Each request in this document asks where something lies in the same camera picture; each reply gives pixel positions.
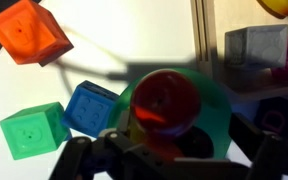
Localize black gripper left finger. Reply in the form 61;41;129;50
49;110;136;180

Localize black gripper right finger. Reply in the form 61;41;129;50
229;113;288;180

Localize green bowl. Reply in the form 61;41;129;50
107;68;232;159

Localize blue dotted cube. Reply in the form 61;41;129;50
61;80;119;138

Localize red apple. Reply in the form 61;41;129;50
130;69;201;138

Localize green rubber cube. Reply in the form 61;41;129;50
0;102;71;160

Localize grey cube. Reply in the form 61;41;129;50
224;24;288;71

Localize yellow fruit in tray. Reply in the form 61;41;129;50
257;0;288;19

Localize orange rubber cube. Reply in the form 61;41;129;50
0;0;73;66

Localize wooden tray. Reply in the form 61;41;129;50
190;0;288;103

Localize white round pedestal table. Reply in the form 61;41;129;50
0;0;197;180

